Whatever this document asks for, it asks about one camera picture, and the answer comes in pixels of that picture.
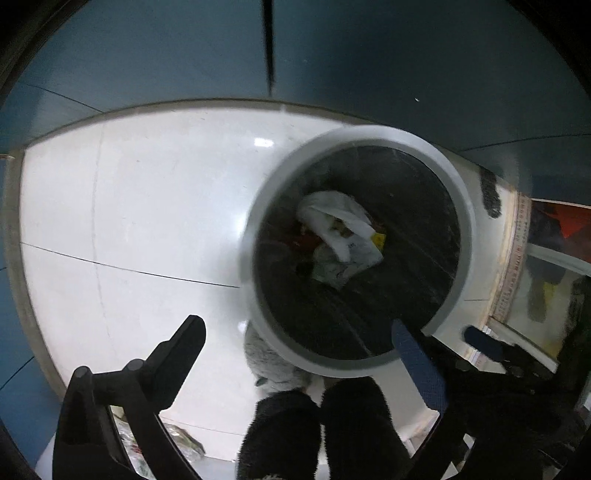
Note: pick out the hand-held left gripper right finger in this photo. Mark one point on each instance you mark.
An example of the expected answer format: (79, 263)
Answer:
(420, 364)

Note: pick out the red and white sugar bag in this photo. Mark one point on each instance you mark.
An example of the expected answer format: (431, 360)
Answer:
(344, 263)

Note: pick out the white round trash bin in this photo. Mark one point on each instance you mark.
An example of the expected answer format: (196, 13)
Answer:
(415, 207)

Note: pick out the blue base cabinet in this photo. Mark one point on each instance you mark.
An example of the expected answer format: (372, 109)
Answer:
(184, 55)

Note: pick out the clear plastic bag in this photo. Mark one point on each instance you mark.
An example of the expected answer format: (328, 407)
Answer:
(180, 438)

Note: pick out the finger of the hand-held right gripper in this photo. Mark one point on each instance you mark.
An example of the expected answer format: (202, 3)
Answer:
(485, 342)

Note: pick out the person's black fuzzy legs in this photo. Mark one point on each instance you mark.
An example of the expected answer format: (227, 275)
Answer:
(360, 429)

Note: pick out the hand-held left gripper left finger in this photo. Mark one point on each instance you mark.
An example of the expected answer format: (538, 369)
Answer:
(178, 364)

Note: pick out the grey slipper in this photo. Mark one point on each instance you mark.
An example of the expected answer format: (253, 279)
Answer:
(272, 364)

